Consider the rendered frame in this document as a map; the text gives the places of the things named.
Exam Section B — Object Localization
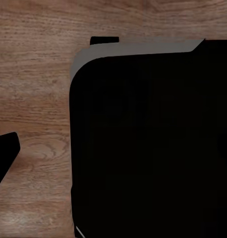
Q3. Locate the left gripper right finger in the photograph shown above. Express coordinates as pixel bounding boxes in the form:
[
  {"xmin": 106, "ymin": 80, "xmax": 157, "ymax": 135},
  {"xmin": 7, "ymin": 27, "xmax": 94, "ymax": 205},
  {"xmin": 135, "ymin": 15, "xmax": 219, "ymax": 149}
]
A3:
[{"xmin": 217, "ymin": 132, "xmax": 227, "ymax": 164}]

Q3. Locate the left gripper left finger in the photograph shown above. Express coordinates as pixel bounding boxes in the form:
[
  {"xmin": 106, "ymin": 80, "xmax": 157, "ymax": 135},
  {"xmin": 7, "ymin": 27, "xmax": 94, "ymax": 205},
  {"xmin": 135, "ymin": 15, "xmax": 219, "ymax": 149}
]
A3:
[{"xmin": 0, "ymin": 132, "xmax": 20, "ymax": 183}]

